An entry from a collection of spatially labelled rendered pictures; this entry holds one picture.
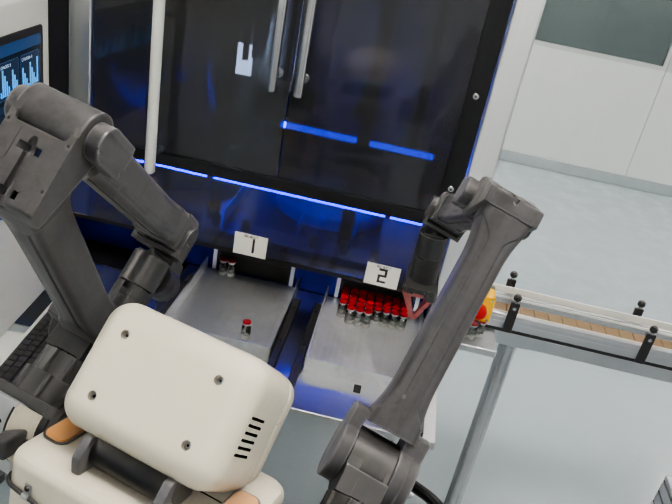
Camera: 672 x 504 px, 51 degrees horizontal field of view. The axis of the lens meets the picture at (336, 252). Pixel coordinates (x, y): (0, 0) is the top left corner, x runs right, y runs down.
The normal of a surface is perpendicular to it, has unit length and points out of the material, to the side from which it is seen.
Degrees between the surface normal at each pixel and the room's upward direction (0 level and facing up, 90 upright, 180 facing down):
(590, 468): 0
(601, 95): 90
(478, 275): 56
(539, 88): 90
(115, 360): 48
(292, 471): 90
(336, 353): 0
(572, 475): 0
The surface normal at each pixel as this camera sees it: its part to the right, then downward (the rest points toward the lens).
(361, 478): 0.21, -0.33
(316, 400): 0.18, -0.87
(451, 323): 0.07, -0.11
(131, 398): -0.21, -0.33
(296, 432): -0.15, 0.43
